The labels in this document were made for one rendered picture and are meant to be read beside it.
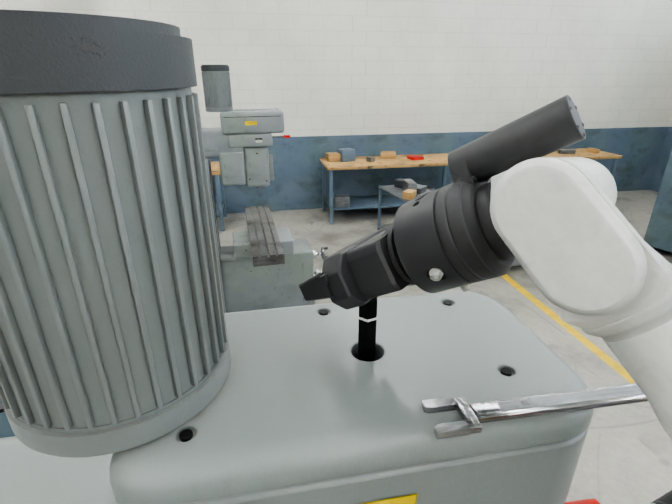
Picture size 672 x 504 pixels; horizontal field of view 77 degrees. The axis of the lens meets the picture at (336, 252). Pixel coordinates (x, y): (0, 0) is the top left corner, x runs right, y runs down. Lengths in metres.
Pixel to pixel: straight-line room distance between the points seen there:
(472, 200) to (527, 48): 7.87
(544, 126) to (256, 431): 0.34
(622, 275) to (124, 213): 0.32
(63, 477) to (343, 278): 0.40
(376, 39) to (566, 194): 6.89
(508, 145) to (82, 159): 0.29
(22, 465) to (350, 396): 0.40
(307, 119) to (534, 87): 3.87
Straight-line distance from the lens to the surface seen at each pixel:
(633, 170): 10.03
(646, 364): 0.35
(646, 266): 0.31
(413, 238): 0.36
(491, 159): 0.36
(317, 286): 0.45
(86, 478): 0.61
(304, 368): 0.47
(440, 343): 0.51
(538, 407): 0.45
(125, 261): 0.33
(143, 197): 0.32
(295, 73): 6.91
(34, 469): 0.65
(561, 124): 0.35
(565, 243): 0.31
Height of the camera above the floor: 2.18
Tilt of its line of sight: 23 degrees down
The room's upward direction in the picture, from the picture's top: straight up
